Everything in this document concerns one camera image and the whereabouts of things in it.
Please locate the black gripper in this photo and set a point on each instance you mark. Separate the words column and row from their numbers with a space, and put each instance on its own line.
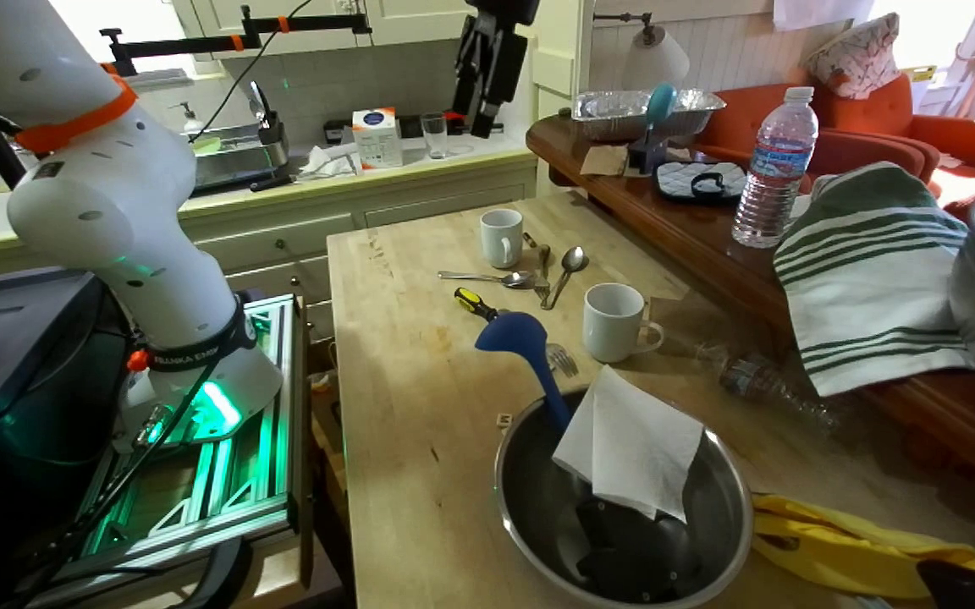
column 492, row 57

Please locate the white kitchen counter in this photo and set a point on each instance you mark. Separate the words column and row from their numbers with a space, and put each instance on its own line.
column 422, row 189

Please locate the clear drinking glass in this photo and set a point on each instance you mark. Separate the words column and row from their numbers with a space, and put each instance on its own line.
column 433, row 136

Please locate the metal fork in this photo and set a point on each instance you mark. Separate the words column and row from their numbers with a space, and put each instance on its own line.
column 540, row 259

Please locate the white blue box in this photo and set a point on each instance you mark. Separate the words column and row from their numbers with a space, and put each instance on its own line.
column 372, row 136

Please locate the crushed clear plastic bottle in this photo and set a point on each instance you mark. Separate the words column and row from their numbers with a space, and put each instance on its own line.
column 759, row 377

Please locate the black camera boom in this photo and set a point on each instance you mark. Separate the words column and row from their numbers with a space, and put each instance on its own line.
column 239, row 30

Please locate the patterned cushion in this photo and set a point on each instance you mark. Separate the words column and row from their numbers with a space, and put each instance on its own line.
column 860, row 57

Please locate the black item in bowl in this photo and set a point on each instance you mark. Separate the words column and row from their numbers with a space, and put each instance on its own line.
column 634, row 559

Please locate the white paper napkin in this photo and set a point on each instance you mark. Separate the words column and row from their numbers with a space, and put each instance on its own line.
column 625, row 446

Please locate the black white oven mitt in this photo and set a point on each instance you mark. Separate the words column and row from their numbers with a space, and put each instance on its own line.
column 697, row 181

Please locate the yellow black screwdriver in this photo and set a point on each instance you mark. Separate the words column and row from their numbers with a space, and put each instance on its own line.
column 475, row 302

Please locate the black block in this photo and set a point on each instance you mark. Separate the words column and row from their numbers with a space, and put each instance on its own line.
column 645, row 155

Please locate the orange sofa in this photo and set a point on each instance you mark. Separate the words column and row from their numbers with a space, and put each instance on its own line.
column 961, row 140

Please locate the metal spoon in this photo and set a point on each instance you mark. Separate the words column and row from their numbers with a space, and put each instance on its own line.
column 475, row 279
column 575, row 259

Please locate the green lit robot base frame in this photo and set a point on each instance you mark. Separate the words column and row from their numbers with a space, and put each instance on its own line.
column 218, row 476

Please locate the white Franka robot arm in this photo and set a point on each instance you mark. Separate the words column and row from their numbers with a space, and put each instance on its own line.
column 117, row 224

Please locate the metal faucet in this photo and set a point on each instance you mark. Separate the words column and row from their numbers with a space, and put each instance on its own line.
column 269, row 136

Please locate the white table lamp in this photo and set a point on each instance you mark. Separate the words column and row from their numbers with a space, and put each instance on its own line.
column 653, row 57

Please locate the yellow banana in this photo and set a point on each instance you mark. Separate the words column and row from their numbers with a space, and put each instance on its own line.
column 847, row 546

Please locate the labelled clear water bottle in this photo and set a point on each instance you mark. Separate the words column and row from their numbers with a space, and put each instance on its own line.
column 776, row 170

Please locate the aluminium foil tray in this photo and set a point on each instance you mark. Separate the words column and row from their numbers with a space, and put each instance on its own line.
column 599, row 113

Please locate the dark wooden side table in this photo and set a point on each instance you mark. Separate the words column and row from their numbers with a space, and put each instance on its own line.
column 668, row 240

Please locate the blue spatula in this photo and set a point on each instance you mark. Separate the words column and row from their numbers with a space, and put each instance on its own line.
column 514, row 337

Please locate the brown paper sheet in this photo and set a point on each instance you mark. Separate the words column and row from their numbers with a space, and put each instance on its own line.
column 602, row 161

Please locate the white ceramic mug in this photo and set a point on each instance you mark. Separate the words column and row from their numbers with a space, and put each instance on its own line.
column 503, row 240
column 614, row 322

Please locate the green striped white towel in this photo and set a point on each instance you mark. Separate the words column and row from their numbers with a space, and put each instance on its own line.
column 871, row 284

